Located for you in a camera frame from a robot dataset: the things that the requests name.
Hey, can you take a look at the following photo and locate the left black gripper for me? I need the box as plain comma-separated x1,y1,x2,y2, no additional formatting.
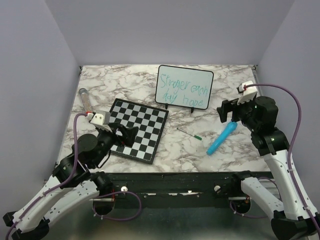
91,122,139,168

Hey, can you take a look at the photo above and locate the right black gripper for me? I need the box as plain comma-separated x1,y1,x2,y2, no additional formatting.
216,95,259,132

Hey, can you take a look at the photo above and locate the white green marker pen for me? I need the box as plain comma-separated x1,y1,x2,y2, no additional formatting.
176,127,202,141

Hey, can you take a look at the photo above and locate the black framed whiteboard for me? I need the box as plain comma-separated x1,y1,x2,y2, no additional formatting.
154,64,214,110

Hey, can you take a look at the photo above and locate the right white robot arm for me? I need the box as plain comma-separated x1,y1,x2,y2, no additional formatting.
217,96,320,240

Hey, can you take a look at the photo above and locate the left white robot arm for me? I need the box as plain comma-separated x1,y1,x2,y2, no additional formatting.
3,123,139,240

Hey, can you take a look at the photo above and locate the blue cylindrical tube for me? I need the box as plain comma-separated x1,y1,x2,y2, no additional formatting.
206,121,238,156

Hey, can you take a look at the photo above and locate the black and white chessboard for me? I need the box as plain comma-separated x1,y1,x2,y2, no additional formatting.
110,98,169,165

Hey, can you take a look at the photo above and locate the glittery silver tube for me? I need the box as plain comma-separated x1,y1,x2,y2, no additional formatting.
78,88,94,113

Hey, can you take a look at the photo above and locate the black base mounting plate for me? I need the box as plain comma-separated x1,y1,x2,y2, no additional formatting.
51,171,276,210

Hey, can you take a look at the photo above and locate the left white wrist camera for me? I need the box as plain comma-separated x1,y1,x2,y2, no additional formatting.
89,110,112,132

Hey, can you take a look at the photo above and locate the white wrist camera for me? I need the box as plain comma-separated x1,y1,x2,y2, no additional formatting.
237,80,258,105
89,110,112,132

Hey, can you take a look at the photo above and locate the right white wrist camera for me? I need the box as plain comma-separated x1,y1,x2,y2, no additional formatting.
237,80,258,105

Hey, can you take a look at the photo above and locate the wire whiteboard stand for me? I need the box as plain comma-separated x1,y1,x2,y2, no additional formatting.
164,103,195,114

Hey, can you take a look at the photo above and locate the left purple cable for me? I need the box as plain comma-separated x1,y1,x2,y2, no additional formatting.
4,112,143,240

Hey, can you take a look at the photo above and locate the aluminium frame rail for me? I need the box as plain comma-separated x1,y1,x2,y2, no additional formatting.
92,178,278,202

